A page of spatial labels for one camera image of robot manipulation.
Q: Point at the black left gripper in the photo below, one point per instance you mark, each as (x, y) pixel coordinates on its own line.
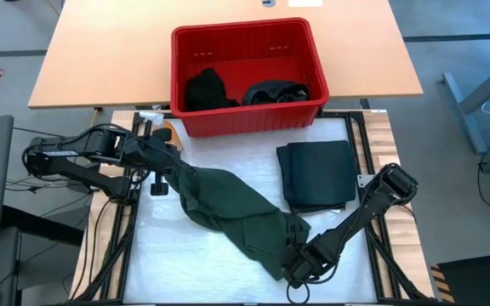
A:
(155, 155)

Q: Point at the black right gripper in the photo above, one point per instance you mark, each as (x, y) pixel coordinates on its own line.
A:
(313, 263)

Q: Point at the blue denim jeans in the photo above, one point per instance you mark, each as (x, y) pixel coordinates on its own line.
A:
(317, 176)

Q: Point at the dark green shirt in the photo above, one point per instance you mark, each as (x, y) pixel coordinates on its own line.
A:
(236, 208)

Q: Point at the dark grey garment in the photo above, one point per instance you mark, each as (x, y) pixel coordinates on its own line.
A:
(277, 92)

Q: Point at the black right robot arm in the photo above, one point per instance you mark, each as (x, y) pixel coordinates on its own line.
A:
(355, 217)

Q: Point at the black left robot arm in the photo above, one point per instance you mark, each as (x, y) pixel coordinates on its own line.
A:
(75, 155)

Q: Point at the red plastic bin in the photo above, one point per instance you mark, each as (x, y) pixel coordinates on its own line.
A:
(249, 47)

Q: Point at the orange spray bottle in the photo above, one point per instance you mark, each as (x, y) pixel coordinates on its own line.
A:
(151, 116)

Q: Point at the black garment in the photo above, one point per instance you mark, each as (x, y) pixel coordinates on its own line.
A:
(206, 91)

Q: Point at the light wooden desk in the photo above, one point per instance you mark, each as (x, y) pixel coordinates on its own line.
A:
(113, 51)

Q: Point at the hazard striped black box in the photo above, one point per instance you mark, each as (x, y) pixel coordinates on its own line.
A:
(474, 282)

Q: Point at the grey metal desk leg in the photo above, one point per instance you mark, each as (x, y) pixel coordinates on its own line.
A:
(462, 102)

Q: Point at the black aluminium table frame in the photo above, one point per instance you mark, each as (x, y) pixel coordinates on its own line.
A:
(377, 263)

